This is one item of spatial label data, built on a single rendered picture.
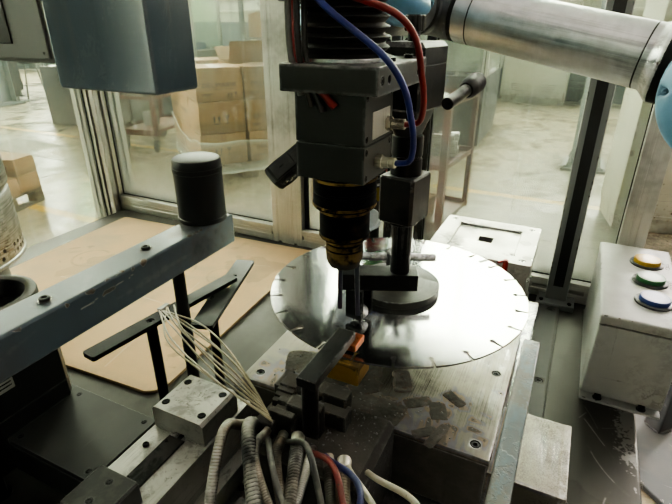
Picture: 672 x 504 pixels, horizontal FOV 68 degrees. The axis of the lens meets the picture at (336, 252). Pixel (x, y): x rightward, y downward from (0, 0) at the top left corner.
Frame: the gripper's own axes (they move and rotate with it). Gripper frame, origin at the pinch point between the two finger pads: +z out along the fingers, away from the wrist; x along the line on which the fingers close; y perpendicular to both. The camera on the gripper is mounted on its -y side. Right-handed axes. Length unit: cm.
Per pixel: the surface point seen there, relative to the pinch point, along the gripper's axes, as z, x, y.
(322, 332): 9.8, -11.5, -2.7
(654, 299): 13.3, 9.6, 41.9
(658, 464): 73, 102, 75
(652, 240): 3, 270, 165
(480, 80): -13.0, -17.6, 17.8
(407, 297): 7.5, -5.3, 7.4
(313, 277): 3.1, -0.3, -4.8
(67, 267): -9, 37, -68
